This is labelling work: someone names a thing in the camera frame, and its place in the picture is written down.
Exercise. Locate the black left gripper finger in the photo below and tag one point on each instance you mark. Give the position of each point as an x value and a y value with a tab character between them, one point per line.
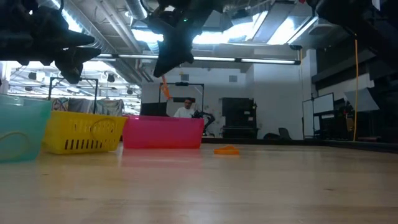
185	53
166	59

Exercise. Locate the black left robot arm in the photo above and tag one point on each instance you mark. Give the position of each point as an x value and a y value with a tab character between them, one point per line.
31	37

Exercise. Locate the grey wall vent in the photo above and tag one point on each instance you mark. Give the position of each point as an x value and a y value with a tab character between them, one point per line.
233	78
185	77

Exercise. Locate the orange rubber band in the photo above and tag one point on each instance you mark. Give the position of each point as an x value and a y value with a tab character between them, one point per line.
227	151
165	90

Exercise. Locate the person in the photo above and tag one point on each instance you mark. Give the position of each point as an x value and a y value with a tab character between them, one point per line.
185	112

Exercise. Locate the grey cloth cover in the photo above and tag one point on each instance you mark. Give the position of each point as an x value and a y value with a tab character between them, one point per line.
109	107

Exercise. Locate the purple rubber band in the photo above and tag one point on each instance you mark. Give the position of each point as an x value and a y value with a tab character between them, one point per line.
15	132

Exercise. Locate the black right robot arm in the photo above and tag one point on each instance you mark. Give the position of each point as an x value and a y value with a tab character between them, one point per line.
357	15

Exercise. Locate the yellow plastic basket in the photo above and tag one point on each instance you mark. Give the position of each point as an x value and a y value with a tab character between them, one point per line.
71	130

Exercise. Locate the silver ribbed ventilation duct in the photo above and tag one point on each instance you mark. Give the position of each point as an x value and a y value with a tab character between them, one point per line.
88	21

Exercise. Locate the black monitor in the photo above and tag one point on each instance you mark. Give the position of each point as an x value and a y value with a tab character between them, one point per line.
154	109

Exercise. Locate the black bag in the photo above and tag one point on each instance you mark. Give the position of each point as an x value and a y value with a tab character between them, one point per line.
271	136

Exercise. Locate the grey hanging sheet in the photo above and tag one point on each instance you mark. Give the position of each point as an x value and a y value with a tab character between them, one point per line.
363	101

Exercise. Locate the pink plastic basket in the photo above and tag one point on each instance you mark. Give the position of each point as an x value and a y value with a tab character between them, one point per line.
161	133

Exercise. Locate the black equipment rack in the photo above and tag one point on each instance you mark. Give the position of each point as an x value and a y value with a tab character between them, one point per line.
373	127

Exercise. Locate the whiteboard on stand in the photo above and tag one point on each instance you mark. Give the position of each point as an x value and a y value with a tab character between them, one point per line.
323	104

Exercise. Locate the black ceiling spotlight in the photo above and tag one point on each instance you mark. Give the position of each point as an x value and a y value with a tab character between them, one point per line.
130	91
111	78
32	75

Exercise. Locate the black table frame rail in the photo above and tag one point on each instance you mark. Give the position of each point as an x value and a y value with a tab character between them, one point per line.
342	144

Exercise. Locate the black cabinet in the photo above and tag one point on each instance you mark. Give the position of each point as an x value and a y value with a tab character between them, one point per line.
239	118

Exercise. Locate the black stand frame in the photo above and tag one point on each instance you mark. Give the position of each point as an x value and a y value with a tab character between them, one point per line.
182	84
95	99

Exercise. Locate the black office chair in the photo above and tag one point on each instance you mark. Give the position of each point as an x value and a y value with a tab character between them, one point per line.
284	133

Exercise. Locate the teal plastic basket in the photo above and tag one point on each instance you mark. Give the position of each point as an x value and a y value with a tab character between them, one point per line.
21	118

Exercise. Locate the black desk robot arm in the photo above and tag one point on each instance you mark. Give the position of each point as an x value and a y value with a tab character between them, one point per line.
208	117

